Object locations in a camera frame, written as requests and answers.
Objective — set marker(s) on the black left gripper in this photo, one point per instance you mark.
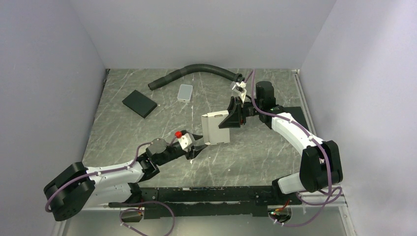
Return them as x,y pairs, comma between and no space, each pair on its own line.
195,150

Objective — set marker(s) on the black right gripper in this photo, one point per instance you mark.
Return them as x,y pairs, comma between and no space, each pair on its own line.
232,120

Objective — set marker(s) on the white cardboard box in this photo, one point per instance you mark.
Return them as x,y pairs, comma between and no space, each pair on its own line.
212,134

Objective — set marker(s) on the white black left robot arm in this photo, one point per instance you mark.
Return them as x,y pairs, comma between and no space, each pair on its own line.
79,187

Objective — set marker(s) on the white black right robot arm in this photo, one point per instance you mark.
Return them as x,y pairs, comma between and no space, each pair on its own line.
320,160

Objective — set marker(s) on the black flat rectangular box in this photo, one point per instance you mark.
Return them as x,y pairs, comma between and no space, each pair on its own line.
139,103

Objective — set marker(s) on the clear white plastic case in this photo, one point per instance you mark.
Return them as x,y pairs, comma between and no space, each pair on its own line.
185,93

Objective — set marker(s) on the black mounting base rail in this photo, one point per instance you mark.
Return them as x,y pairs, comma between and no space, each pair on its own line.
209,201

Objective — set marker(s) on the aluminium frame rail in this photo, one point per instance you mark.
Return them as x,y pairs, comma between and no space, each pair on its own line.
322,198

